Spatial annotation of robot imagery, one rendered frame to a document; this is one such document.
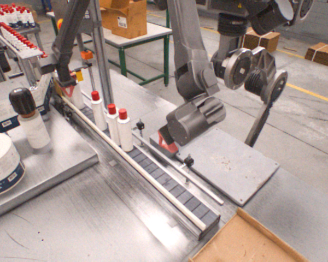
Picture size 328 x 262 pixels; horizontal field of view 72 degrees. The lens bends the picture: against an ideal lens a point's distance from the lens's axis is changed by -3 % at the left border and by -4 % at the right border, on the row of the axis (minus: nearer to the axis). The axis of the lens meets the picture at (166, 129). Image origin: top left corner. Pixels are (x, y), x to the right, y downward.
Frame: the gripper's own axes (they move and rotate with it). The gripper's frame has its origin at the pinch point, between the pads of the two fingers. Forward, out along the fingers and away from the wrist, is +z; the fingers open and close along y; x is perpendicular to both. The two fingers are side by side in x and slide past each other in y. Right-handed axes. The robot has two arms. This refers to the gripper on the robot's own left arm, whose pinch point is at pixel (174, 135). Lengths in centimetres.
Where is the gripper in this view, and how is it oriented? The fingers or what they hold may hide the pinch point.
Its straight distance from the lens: 66.0
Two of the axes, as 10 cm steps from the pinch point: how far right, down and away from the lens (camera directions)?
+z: -4.2, 3.1, 8.5
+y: -7.3, 4.4, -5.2
